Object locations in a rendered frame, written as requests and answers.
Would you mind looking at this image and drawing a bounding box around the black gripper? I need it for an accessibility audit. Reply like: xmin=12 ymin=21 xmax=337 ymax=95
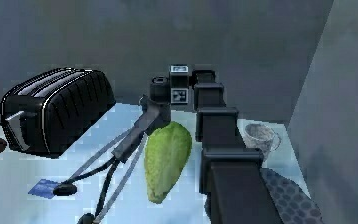
xmin=112 ymin=75 xmax=172 ymax=164

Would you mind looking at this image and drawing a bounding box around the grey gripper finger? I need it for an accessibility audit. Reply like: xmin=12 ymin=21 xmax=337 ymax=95
xmin=52 ymin=128 xmax=137 ymax=197
xmin=76 ymin=132 xmax=150 ymax=224

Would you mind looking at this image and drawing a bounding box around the blue card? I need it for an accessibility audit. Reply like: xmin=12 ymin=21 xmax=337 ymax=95
xmin=27 ymin=178 xmax=60 ymax=200

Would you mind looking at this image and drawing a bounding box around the green lettuce head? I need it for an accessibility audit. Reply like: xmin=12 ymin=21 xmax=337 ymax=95
xmin=143 ymin=121 xmax=193 ymax=205

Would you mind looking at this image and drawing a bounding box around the black toaster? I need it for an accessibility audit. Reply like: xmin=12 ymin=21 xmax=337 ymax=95
xmin=0 ymin=67 xmax=117 ymax=158

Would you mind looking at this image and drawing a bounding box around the clear glass cup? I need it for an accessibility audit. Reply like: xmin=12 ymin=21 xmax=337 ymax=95
xmin=242 ymin=122 xmax=283 ymax=162

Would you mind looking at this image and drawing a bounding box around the grey dotted cloth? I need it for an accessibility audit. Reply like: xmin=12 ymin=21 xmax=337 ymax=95
xmin=203 ymin=167 xmax=325 ymax=224

